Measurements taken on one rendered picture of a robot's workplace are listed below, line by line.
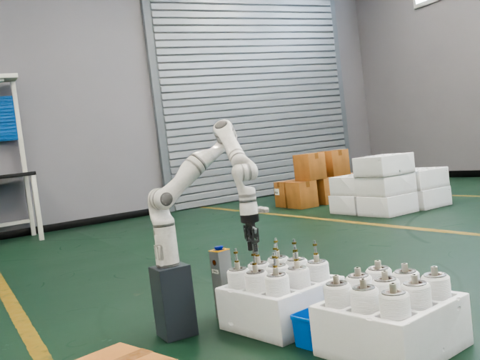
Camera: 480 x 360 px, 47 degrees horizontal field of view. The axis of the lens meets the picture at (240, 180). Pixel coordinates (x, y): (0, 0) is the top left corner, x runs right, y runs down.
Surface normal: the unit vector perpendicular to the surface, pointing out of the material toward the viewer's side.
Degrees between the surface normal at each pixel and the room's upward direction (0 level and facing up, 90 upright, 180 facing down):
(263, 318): 90
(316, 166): 90
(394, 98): 90
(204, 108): 90
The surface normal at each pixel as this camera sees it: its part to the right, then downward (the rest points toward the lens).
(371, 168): -0.87, 0.13
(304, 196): 0.45, 0.00
